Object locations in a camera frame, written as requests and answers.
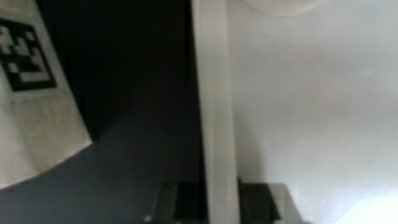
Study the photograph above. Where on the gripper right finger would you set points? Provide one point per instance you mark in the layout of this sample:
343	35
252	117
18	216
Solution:
266	205

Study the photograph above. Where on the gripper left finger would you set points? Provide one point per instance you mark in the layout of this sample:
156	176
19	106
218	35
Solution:
179	205

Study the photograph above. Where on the white square tabletop part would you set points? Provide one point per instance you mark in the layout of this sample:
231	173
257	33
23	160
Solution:
297	64

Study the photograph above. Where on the white table leg centre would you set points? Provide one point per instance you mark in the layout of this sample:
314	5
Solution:
42	132

